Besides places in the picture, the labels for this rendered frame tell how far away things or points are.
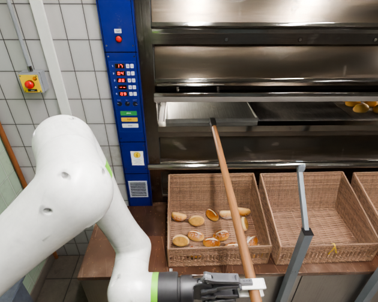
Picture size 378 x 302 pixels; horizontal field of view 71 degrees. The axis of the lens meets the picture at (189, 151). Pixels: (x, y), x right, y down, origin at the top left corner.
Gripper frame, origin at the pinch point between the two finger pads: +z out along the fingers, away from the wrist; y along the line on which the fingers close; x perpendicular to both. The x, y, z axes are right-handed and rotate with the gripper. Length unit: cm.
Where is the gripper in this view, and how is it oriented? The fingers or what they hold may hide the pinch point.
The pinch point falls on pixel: (251, 287)
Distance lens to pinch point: 86.3
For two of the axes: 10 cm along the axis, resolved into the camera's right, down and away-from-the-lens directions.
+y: -0.1, 8.3, 5.5
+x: 0.3, 5.5, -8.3
